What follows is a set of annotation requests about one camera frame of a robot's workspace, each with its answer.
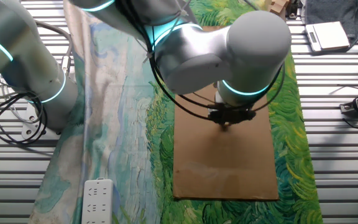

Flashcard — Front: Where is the brown cardboard sheet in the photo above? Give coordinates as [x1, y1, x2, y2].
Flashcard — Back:
[172, 26, 280, 202]

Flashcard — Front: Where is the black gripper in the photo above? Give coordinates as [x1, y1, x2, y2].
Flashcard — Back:
[209, 105, 257, 126]

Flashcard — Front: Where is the black base cable bundle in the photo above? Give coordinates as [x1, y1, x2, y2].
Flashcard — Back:
[0, 90, 48, 146]

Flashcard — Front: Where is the dark grey towel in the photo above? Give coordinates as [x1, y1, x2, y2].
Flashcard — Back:
[300, 0, 358, 52]

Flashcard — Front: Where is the white power strip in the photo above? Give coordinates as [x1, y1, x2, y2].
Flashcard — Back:
[81, 177, 114, 224]

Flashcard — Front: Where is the black cable with coiled bundle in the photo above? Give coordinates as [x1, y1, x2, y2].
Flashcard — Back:
[247, 63, 287, 113]

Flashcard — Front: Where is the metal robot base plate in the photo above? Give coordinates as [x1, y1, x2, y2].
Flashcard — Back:
[21, 104, 62, 140]

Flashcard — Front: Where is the grey cable with metal connector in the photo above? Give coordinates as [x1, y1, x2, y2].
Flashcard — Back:
[35, 20, 73, 76]

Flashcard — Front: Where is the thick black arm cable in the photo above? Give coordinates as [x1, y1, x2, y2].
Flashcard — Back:
[147, 46, 220, 122]

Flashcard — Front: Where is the painted landscape print cloth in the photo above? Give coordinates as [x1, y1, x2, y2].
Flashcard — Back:
[28, 0, 324, 224]

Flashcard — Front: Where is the white digital scale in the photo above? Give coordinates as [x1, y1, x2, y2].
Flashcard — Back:
[305, 21, 351, 53]

